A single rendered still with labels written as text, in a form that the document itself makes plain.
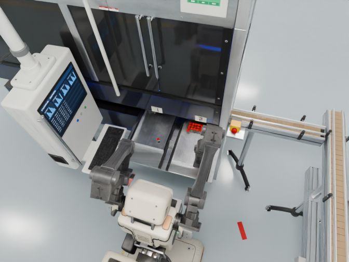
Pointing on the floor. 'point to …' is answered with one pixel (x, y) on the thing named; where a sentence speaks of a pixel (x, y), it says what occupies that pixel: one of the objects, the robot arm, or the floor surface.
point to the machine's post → (233, 67)
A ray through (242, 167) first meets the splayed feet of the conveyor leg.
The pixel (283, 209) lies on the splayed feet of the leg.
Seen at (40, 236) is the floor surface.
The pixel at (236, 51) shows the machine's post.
